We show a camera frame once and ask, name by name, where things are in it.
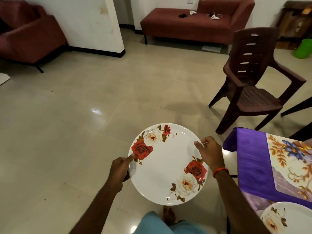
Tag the white charger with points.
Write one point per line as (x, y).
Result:
(214, 17)

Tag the purple tablecloth table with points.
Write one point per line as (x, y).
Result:
(248, 163)

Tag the green plastic bucket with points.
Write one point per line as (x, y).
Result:
(304, 48)

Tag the white floral plate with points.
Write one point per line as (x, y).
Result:
(292, 219)
(165, 168)

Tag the person's left foot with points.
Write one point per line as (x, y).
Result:
(168, 214)

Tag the person's left hand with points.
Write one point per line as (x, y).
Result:
(119, 170)

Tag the small white cloth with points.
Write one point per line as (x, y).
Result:
(193, 12)

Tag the red-brown sofa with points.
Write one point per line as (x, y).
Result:
(195, 26)

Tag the person's left forearm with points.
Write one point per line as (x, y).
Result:
(95, 214)

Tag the person's teal t-shirt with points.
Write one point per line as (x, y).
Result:
(151, 225)

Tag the small black cloth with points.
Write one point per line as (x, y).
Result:
(183, 16)

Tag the person's right forearm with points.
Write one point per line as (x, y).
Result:
(239, 207)

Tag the brown armchair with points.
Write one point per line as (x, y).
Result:
(29, 36)

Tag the red wrist thread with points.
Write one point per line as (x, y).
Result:
(220, 170)

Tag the white small table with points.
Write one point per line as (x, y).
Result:
(4, 79)

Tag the person's right hand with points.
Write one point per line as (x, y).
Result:
(212, 153)

